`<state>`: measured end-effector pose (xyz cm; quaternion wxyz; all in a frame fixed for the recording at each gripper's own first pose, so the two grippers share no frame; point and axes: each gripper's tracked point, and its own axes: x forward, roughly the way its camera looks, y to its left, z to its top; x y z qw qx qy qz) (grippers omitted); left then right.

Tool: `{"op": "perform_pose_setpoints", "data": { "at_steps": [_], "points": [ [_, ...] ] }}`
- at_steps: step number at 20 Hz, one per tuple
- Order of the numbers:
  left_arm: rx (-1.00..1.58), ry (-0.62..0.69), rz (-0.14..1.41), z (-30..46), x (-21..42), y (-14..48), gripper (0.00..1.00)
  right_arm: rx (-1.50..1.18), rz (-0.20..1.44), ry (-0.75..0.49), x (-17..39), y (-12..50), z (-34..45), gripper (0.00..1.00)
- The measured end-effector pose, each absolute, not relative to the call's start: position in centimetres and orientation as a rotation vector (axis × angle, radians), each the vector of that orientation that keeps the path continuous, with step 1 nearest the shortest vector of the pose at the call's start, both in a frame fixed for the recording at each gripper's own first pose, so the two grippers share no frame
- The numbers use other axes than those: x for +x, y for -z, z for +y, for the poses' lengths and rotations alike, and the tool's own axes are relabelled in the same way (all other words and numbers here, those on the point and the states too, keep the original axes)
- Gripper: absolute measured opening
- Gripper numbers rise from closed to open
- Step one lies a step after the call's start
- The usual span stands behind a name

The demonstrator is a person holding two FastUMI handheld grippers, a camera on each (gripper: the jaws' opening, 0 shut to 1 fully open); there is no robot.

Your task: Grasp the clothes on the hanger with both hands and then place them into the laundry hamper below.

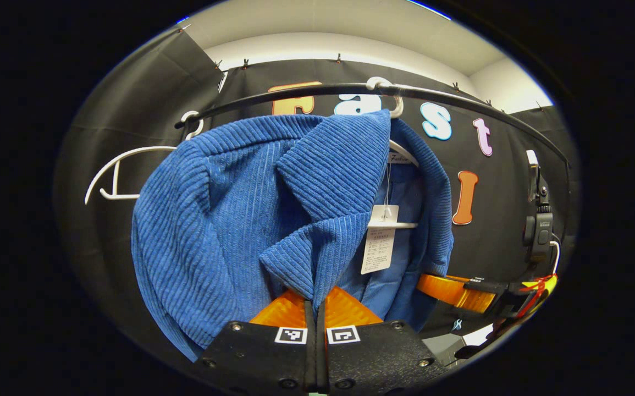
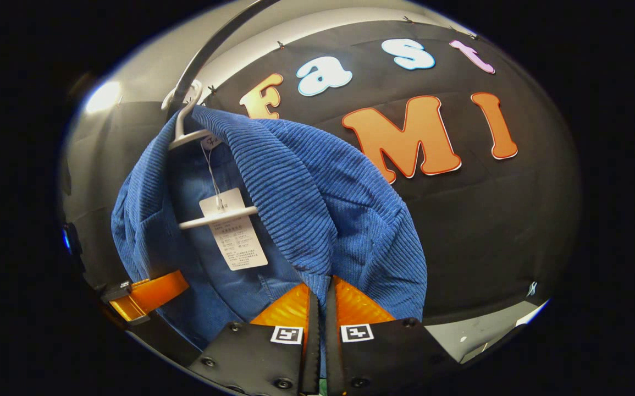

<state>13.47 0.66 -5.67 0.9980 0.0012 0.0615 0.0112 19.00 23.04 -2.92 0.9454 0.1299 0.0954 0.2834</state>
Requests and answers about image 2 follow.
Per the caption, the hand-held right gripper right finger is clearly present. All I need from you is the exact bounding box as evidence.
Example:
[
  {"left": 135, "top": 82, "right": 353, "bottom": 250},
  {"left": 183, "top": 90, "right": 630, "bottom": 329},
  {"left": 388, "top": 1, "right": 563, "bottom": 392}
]
[{"left": 325, "top": 275, "right": 461, "bottom": 396}]

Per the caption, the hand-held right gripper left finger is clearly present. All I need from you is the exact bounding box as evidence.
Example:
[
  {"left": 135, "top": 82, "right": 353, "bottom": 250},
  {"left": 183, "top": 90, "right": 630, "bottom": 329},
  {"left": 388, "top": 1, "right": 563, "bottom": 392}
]
[{"left": 188, "top": 282, "right": 322, "bottom": 396}]

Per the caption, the blue corduroy jacket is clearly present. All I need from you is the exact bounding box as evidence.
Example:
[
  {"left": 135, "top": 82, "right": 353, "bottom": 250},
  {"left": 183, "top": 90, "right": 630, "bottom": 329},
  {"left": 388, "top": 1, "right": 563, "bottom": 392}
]
[{"left": 111, "top": 106, "right": 428, "bottom": 353}]

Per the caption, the white plastic hanger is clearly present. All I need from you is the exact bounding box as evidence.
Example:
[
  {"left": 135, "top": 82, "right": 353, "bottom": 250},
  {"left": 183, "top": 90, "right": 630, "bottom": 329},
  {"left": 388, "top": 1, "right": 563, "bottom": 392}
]
[{"left": 162, "top": 80, "right": 259, "bottom": 230}]

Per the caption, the black clothes rack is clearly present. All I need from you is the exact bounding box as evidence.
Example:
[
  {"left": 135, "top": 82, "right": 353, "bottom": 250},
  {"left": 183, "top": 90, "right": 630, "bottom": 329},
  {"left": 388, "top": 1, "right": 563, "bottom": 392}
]
[{"left": 166, "top": 0, "right": 282, "bottom": 119}]

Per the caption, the white paper hang tag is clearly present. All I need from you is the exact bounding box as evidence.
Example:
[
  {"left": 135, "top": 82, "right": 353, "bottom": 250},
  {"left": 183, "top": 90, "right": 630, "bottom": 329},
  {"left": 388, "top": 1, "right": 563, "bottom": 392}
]
[{"left": 199, "top": 188, "right": 269, "bottom": 271}]

